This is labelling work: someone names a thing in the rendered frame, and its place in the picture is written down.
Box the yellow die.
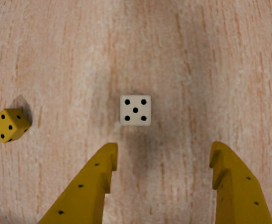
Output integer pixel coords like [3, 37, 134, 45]
[0, 108, 31, 143]

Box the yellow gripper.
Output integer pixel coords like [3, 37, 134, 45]
[37, 141, 272, 224]

